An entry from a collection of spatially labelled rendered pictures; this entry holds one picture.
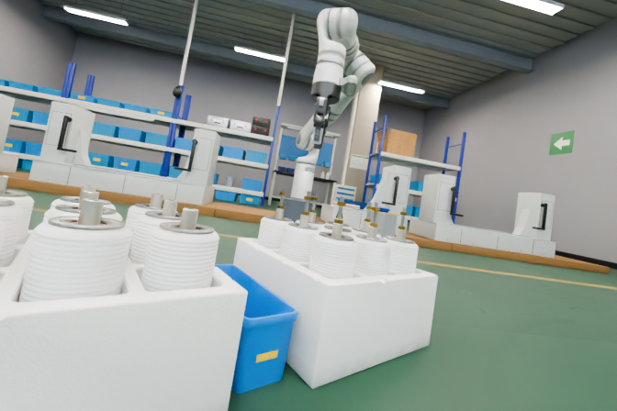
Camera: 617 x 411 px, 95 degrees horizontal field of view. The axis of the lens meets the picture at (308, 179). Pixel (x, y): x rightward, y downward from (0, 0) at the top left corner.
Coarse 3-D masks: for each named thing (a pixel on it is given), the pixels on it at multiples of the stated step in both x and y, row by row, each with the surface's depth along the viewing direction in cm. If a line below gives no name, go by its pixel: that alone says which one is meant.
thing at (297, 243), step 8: (288, 232) 67; (296, 232) 66; (304, 232) 66; (312, 232) 66; (288, 240) 66; (296, 240) 66; (304, 240) 65; (312, 240) 66; (280, 248) 69; (288, 248) 66; (296, 248) 65; (304, 248) 65; (288, 256) 66; (296, 256) 65; (304, 256) 65
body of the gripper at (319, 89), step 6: (312, 84) 71; (318, 84) 69; (324, 84) 68; (330, 84) 68; (336, 84) 69; (312, 90) 70; (318, 90) 69; (324, 90) 68; (330, 90) 68; (336, 90) 69; (312, 96) 71; (318, 96) 70; (324, 96) 68; (330, 96) 70; (336, 96) 69; (330, 102) 73; (336, 102) 72; (318, 114) 69
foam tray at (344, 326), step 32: (256, 256) 70; (288, 288) 58; (320, 288) 51; (352, 288) 53; (384, 288) 59; (416, 288) 67; (320, 320) 50; (352, 320) 54; (384, 320) 60; (416, 320) 68; (288, 352) 55; (320, 352) 49; (352, 352) 54; (384, 352) 61; (320, 384) 50
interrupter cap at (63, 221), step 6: (66, 216) 36; (72, 216) 36; (78, 216) 37; (48, 222) 32; (54, 222) 31; (60, 222) 32; (66, 222) 32; (72, 222) 34; (102, 222) 37; (108, 222) 37; (114, 222) 37; (120, 222) 37; (72, 228) 31; (78, 228) 31; (84, 228) 32; (90, 228) 32; (96, 228) 32; (102, 228) 33; (108, 228) 33; (114, 228) 34
